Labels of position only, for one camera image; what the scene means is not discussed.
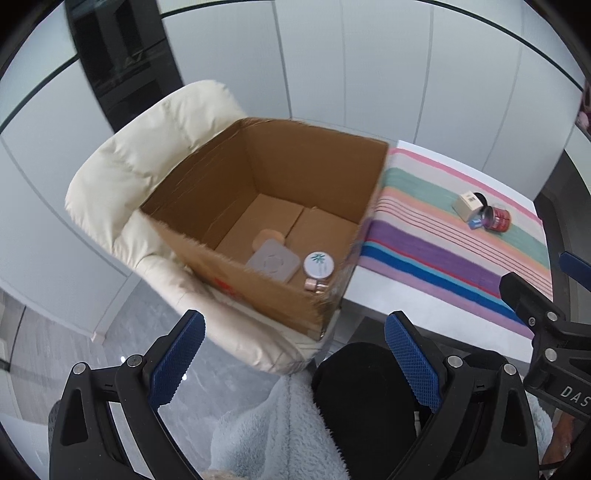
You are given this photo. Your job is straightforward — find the small beige carton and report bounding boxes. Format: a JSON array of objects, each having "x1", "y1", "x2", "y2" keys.
[{"x1": 451, "y1": 191, "x2": 481, "y2": 221}]

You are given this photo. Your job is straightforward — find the beige round compact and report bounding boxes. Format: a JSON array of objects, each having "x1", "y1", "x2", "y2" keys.
[{"x1": 252, "y1": 229, "x2": 286, "y2": 252}]

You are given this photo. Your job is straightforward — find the cardboard box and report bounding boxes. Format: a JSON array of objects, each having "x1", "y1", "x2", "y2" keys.
[{"x1": 139, "y1": 117, "x2": 389, "y2": 341}]

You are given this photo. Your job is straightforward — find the red tin can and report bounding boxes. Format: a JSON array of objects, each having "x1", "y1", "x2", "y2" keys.
[{"x1": 479, "y1": 205, "x2": 512, "y2": 234}]

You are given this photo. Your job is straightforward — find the pink plush toy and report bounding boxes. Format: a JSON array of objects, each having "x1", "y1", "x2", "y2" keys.
[{"x1": 575, "y1": 78, "x2": 591, "y2": 136}]

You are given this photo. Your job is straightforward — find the cream padded armchair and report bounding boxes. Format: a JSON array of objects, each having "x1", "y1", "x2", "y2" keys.
[{"x1": 65, "y1": 80, "x2": 333, "y2": 374}]

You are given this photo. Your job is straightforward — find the white round tin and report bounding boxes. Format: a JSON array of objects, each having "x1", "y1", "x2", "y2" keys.
[{"x1": 302, "y1": 251, "x2": 334, "y2": 280}]

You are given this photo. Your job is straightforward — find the frosted translucent square case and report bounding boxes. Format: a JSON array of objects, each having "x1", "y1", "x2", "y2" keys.
[{"x1": 246, "y1": 240, "x2": 301, "y2": 283}]

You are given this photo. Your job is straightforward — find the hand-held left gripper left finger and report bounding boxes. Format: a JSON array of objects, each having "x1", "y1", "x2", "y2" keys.
[{"x1": 48, "y1": 309, "x2": 206, "y2": 480}]

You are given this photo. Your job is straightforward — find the white table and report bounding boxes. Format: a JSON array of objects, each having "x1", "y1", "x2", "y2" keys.
[{"x1": 339, "y1": 141, "x2": 549, "y2": 365}]

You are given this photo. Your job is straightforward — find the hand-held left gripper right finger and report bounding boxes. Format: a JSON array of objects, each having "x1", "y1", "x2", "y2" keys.
[{"x1": 384, "y1": 311, "x2": 542, "y2": 480}]

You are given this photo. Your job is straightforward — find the light blue fleece blanket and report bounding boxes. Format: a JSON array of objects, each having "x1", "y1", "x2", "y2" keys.
[{"x1": 210, "y1": 371, "x2": 555, "y2": 480}]

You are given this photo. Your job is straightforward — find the person's right hand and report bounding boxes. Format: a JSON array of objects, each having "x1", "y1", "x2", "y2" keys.
[{"x1": 541, "y1": 410, "x2": 583, "y2": 467}]

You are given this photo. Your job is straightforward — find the striped cloth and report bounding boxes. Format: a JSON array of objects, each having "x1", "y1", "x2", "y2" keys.
[{"x1": 358, "y1": 148, "x2": 552, "y2": 340}]

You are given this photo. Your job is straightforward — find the black built-in oven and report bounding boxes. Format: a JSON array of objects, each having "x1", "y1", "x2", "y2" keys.
[{"x1": 65, "y1": 0, "x2": 185, "y2": 131}]

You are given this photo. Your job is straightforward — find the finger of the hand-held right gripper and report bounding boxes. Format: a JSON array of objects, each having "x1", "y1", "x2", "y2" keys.
[
  {"x1": 499, "y1": 271, "x2": 591, "y2": 366},
  {"x1": 558, "y1": 251, "x2": 591, "y2": 305}
]

